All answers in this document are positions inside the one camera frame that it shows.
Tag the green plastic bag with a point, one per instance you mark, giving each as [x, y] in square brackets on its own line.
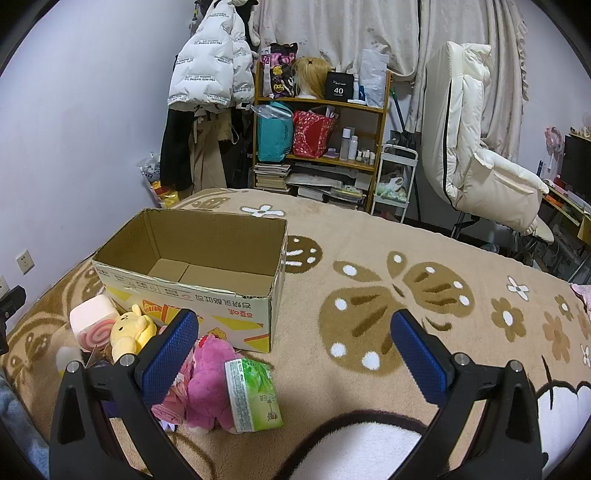
[392, 188]

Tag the cream padded chair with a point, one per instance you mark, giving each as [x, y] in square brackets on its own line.
[461, 115]

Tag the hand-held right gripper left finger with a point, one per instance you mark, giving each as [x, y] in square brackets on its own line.
[168, 357]

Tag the stack of books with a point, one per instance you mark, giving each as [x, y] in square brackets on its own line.
[272, 177]

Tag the cluttered yellow desk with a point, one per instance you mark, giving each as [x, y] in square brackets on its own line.
[565, 203]

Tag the pale pink plush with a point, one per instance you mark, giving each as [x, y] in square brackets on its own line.
[582, 293]

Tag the teal bag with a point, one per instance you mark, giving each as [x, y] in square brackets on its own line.
[272, 138]

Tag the wooden shelf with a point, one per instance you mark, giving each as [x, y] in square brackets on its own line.
[323, 100]

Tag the white plastic bag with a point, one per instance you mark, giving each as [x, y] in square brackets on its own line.
[373, 74]

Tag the white trolley cart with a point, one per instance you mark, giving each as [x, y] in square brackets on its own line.
[388, 201]

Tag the short white bottle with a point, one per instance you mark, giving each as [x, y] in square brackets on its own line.
[354, 148]

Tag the dark mop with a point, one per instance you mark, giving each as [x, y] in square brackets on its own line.
[400, 115]

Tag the black box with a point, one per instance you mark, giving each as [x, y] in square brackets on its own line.
[339, 87]

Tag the white wall outlet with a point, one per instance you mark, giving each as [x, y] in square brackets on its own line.
[2, 287]
[24, 261]

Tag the tall white bottle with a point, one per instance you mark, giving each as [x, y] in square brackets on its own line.
[346, 144]

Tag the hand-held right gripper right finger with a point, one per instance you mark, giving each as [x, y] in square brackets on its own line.
[420, 357]

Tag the cream curtain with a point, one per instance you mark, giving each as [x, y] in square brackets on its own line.
[351, 27]

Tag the red patterned bag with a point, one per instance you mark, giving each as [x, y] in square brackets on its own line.
[309, 136]

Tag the black coat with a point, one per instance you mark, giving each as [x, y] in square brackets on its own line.
[175, 147]

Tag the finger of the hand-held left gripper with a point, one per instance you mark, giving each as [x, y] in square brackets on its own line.
[11, 302]

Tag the white puffer jacket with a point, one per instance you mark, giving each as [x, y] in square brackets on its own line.
[203, 60]

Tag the printed cardboard box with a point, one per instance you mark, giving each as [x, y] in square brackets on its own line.
[221, 304]

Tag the green small carton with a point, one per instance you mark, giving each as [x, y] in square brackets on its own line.
[251, 397]

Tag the pink patterned soft toy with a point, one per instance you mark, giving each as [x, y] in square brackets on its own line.
[173, 404]

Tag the pink plush toy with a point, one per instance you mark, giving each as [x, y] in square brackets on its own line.
[207, 378]

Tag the plastic bag of toys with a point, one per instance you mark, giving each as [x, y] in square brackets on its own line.
[154, 177]

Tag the pile of papers and books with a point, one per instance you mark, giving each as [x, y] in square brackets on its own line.
[323, 182]

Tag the black monitor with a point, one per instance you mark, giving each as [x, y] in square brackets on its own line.
[577, 161]

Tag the beige coat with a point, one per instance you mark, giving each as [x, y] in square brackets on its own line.
[207, 152]

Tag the black pink printed bag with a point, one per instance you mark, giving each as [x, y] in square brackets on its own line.
[277, 69]

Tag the pink fan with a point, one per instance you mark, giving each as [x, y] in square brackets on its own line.
[554, 141]

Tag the blonde wig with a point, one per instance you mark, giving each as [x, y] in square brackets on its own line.
[310, 76]

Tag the pink swirl cake plush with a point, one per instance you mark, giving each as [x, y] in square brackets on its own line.
[92, 318]

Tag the yellow bear plush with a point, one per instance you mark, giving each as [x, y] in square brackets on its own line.
[129, 330]

